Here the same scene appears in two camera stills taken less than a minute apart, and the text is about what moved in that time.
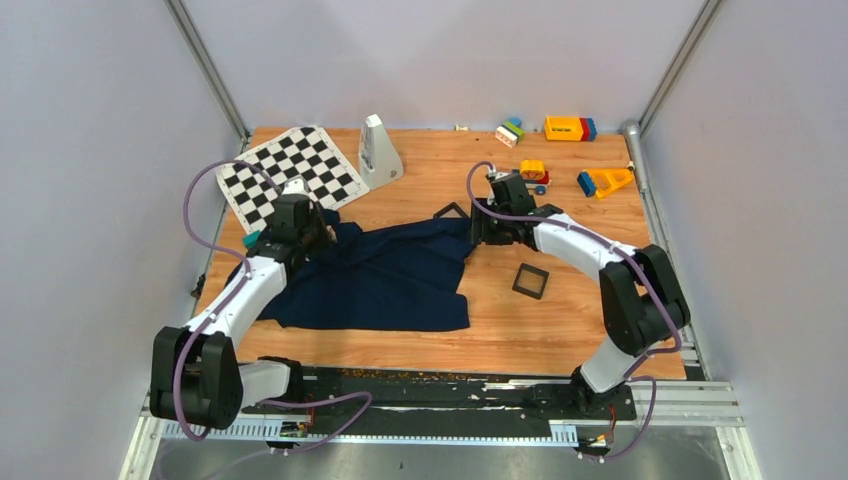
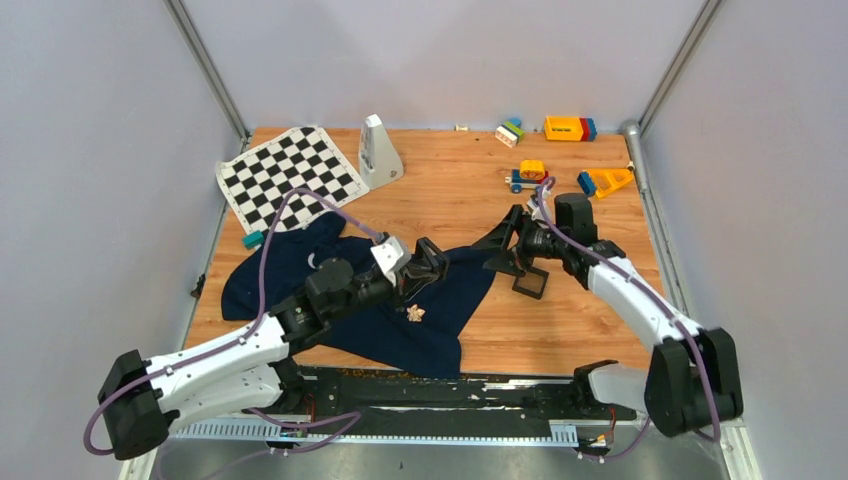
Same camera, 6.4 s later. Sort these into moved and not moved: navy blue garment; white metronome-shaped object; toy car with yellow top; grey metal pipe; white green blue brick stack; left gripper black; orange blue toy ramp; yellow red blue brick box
Moved: navy blue garment; left gripper black
Not moved: toy car with yellow top; grey metal pipe; white green blue brick stack; orange blue toy ramp; white metronome-shaped object; yellow red blue brick box
